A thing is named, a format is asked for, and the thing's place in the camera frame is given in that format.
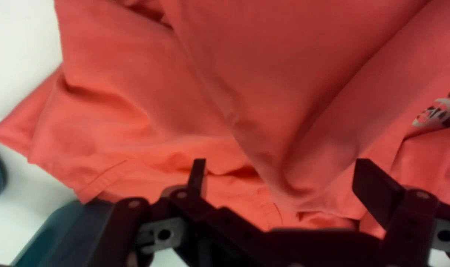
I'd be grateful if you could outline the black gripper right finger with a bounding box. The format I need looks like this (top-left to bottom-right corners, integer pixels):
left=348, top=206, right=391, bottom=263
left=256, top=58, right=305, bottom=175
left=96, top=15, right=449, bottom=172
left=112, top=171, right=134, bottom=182
left=352, top=157, right=450, bottom=267

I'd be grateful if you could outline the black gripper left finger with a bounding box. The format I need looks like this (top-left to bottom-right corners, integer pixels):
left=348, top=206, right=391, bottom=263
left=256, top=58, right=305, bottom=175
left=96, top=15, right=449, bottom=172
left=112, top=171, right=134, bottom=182
left=90, top=157, right=271, bottom=267

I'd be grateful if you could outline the coral long sleeve shirt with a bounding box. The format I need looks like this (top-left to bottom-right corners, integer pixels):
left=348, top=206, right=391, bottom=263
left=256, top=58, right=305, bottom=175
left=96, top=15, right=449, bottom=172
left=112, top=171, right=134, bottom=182
left=0, top=0, right=450, bottom=236

